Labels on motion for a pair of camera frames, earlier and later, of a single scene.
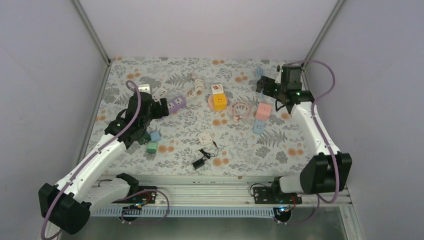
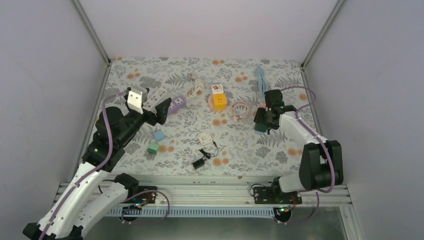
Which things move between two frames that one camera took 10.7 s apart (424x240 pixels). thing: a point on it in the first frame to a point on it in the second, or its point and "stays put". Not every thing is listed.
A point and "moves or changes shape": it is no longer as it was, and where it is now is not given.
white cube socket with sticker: x=217 y=88 stays put
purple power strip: x=176 y=104 stays put
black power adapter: x=201 y=162 stays put
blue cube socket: x=155 y=136 moves or changes shape
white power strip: x=159 y=94 stays put
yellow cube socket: x=220 y=103 stays put
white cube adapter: x=204 y=138 stays put
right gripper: x=261 y=83 to x=258 y=118
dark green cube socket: x=145 y=138 to x=260 y=127
